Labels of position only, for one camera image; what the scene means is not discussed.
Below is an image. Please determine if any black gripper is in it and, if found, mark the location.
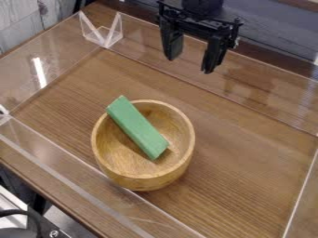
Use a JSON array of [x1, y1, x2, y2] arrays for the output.
[[157, 0, 243, 74]]

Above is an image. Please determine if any green rectangular block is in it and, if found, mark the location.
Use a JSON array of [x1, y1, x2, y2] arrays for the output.
[[105, 96, 168, 160]]

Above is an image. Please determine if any brown wooden bowl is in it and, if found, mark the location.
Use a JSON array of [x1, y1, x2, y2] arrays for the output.
[[91, 99, 195, 192]]

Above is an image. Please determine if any clear acrylic tray enclosure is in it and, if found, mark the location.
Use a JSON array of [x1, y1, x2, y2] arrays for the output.
[[0, 9, 318, 238]]

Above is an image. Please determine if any black cable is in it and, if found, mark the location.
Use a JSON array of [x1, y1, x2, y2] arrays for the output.
[[0, 209, 44, 238]]

